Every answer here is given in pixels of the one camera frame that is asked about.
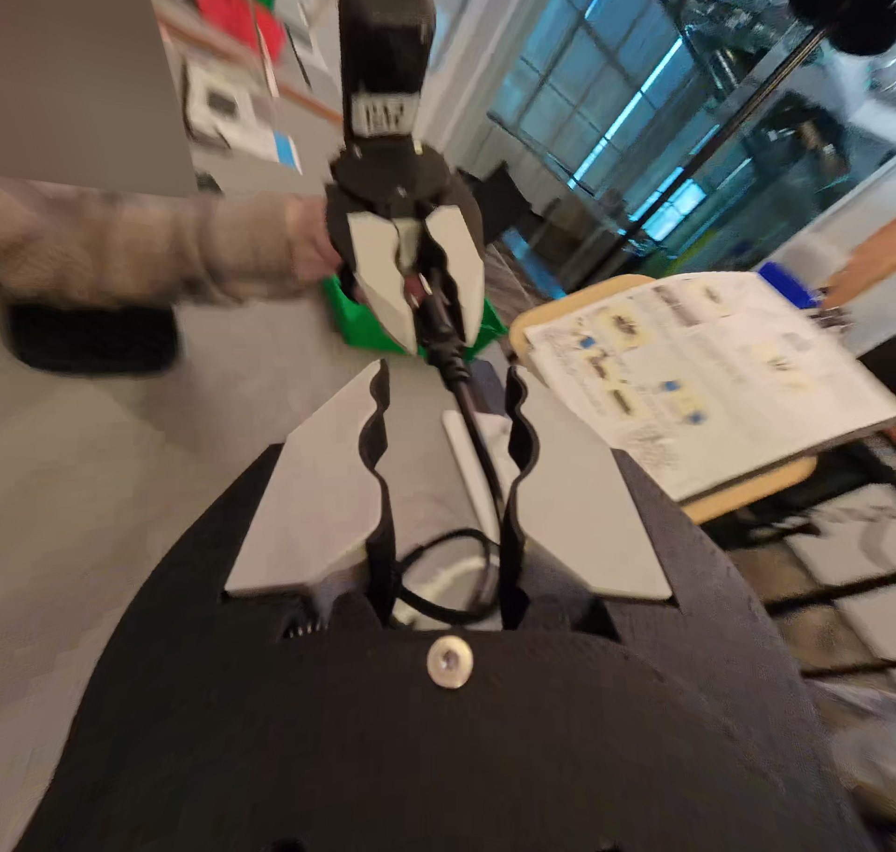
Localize white stand with wooden board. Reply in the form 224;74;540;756
441;272;896;545

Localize red plastic bin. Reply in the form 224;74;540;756
195;0;287;65

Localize white papers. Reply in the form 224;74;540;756
182;61;303;175

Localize black padded armrest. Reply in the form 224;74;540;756
3;301;181;377

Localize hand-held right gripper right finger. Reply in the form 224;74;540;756
498;365;674;629

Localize black upright panel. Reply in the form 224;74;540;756
482;162;561;254

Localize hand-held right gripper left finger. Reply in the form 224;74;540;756
224;359;398;622

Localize printed instruction sheet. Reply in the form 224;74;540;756
524;271;896;503

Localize person's left forearm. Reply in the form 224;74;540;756
0;187;309;308

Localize person's left hand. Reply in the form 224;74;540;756
287;194;345;286

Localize blue and white object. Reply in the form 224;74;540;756
758;236;844;309

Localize black power plug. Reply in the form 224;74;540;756
402;267;471;385

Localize black round-headed pole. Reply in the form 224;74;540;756
595;0;896;282

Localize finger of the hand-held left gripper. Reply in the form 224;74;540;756
346;209;420;358
423;203;487;350

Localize black power cord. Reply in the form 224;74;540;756
398;528;501;627
448;376;506;517

